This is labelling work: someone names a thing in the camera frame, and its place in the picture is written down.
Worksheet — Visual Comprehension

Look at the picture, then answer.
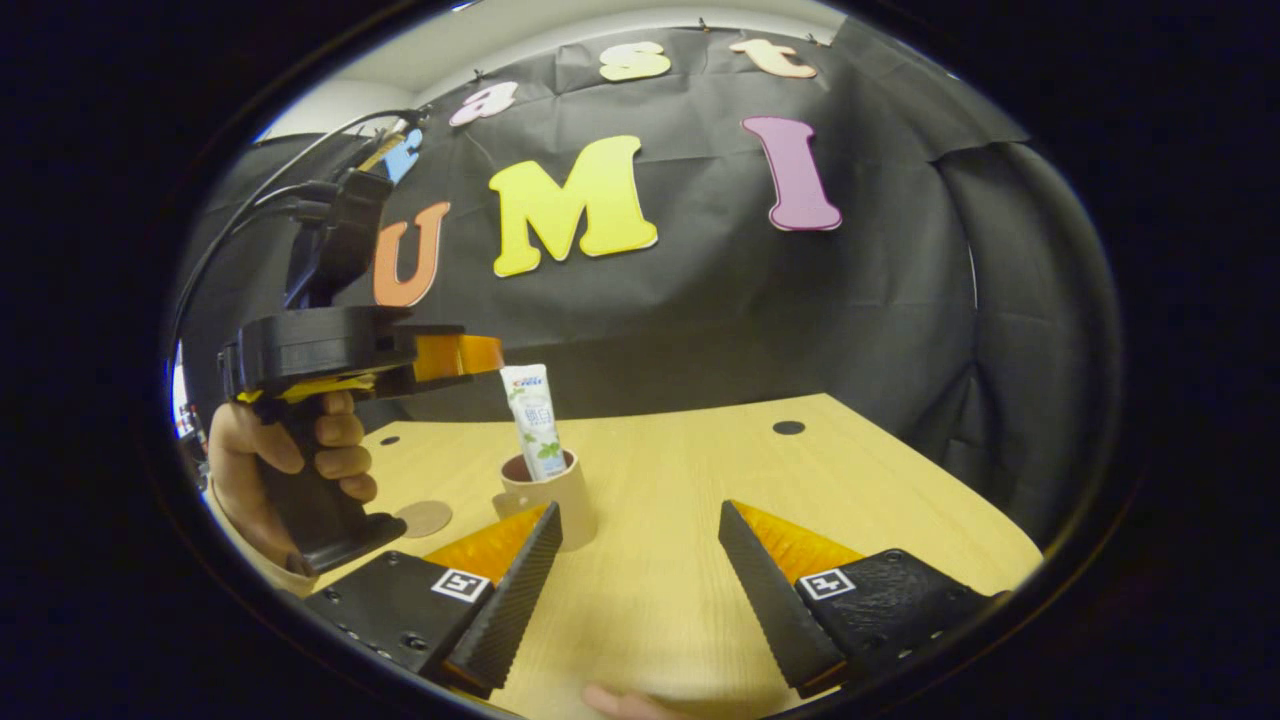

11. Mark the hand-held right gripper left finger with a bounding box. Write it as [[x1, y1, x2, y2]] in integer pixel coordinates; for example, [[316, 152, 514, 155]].
[[302, 501, 564, 699]]

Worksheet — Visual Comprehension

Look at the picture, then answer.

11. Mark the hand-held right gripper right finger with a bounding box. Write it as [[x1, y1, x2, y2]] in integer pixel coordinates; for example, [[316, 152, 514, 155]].
[[718, 499, 1007, 699]]

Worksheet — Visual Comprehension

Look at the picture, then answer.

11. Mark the white toothpaste tube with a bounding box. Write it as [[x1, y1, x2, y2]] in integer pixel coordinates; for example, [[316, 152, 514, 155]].
[[499, 363, 570, 484]]

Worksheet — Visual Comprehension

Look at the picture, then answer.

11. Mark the beige cup with brown inside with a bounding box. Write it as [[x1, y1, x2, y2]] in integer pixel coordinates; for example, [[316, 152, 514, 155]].
[[491, 449, 600, 554]]

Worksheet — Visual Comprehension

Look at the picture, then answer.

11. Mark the round brown coaster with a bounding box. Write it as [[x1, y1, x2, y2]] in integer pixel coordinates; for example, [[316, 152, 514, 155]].
[[394, 499, 455, 540]]

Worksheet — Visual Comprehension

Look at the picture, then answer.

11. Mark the light wooden desktop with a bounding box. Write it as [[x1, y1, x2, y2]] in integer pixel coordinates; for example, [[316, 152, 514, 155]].
[[315, 393, 1045, 719]]

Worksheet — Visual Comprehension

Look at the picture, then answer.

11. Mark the black backdrop cloth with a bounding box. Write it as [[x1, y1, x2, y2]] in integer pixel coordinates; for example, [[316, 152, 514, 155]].
[[175, 15, 1121, 561]]

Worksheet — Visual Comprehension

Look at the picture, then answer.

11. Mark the black cable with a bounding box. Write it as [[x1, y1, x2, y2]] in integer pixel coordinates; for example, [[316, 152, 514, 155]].
[[170, 107, 423, 341]]

